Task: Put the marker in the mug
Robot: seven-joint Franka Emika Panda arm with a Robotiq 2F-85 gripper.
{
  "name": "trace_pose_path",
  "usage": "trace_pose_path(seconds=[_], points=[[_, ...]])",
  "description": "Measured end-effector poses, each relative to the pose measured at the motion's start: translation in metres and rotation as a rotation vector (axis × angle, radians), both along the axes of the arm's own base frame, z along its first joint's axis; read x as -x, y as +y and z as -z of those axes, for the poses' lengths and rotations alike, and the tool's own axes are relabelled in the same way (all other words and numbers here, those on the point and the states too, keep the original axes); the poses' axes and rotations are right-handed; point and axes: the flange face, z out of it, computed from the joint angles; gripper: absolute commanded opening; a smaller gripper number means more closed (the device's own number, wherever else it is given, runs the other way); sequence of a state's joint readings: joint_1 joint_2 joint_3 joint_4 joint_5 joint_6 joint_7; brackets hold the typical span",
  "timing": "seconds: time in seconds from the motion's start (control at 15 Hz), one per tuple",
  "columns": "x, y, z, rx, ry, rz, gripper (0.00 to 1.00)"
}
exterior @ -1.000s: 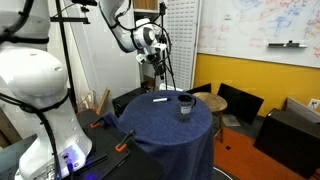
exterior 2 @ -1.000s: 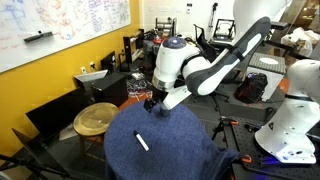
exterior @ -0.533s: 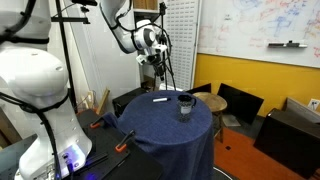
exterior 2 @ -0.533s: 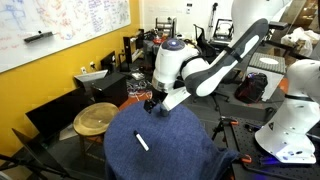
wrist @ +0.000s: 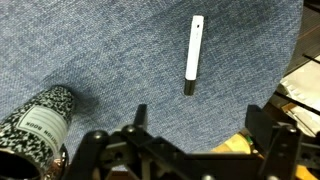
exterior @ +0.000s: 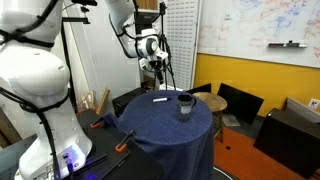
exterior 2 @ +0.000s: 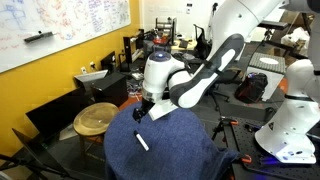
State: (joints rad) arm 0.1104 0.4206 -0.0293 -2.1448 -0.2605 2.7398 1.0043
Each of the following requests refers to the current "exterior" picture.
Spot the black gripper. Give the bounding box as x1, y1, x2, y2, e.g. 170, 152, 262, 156
148, 59, 166, 85

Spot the black white marker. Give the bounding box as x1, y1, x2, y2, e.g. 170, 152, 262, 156
152, 96, 172, 103

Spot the black white patterned mug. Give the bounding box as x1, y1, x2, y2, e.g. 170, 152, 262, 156
176, 93, 198, 123

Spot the black equipment box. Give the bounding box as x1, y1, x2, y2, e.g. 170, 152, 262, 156
111, 86, 148, 118

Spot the small black flat monitor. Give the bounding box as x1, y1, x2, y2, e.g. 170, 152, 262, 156
185, 82, 213, 95

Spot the white pegboard panel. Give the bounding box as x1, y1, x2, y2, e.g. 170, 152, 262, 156
163, 0, 202, 92

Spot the blue cloth table cover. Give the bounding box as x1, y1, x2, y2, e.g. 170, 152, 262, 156
99, 89, 215, 180

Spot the round wooden stool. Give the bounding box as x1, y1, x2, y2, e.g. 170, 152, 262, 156
192, 91, 229, 144

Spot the wooden board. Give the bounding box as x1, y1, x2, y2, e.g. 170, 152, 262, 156
95, 86, 111, 117

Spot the grey floor sheet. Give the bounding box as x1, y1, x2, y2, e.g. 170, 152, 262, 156
221, 113, 242, 128

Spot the large black flat monitor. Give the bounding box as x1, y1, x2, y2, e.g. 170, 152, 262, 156
216, 82, 265, 126

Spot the black breadboard table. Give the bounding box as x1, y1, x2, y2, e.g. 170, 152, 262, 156
0, 108, 165, 180

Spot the black stand pole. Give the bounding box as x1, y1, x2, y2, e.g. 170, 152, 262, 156
60, 0, 99, 113

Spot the whiteboard with writing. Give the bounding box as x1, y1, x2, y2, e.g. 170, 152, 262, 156
196, 0, 320, 70

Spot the black whiteboard tray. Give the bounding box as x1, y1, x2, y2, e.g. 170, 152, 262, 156
267, 39, 309, 50

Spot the grey flat monitor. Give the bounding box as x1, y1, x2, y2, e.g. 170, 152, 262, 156
284, 96, 320, 125

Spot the black computer case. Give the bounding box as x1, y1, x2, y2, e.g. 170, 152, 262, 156
252, 107, 320, 180

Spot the black camera tripod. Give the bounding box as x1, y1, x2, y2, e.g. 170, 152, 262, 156
150, 1, 178, 92

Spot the black bar clamp orange handle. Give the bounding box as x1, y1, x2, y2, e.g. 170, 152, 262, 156
114, 129, 137, 154
89, 114, 109, 130

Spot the white wall outlet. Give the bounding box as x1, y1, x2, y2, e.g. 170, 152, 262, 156
307, 97, 320, 111

